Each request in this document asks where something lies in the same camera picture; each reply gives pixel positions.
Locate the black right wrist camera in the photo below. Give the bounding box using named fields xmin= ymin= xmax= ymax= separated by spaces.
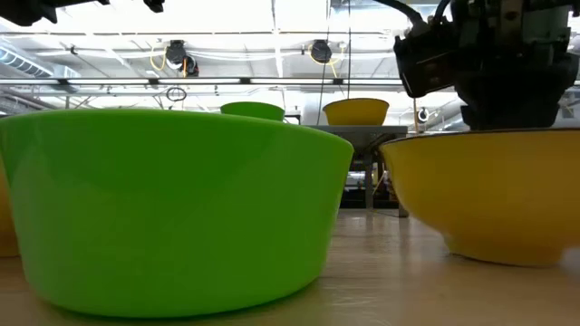
xmin=392 ymin=20 xmax=459 ymax=100

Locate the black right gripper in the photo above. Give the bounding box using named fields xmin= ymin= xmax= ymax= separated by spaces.
xmin=452 ymin=0 xmax=580 ymax=131

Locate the yellow bowl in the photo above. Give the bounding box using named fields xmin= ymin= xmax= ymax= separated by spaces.
xmin=379 ymin=128 xmax=580 ymax=267
xmin=322 ymin=97 xmax=391 ymax=127
xmin=0 ymin=158 xmax=22 ymax=258

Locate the green plastic bowl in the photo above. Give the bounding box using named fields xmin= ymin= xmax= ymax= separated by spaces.
xmin=0 ymin=108 xmax=355 ymax=319
xmin=219 ymin=101 xmax=286 ymax=122

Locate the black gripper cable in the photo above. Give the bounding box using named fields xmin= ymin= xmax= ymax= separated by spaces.
xmin=373 ymin=0 xmax=426 ymax=26

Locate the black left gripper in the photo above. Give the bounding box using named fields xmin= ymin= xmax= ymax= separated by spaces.
xmin=0 ymin=0 xmax=165 ymax=27

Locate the black hanging cable loop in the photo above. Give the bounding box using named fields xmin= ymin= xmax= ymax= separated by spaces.
xmin=165 ymin=86 xmax=189 ymax=103

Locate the yellow reel cable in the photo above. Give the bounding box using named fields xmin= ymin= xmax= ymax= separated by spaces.
xmin=150 ymin=44 xmax=168 ymax=72
xmin=307 ymin=43 xmax=348 ymax=79

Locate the grey ventilation duct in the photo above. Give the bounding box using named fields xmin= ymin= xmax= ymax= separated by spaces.
xmin=0 ymin=44 xmax=55 ymax=78

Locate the thin black hanging cable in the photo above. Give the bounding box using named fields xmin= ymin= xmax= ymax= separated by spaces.
xmin=346 ymin=0 xmax=353 ymax=100

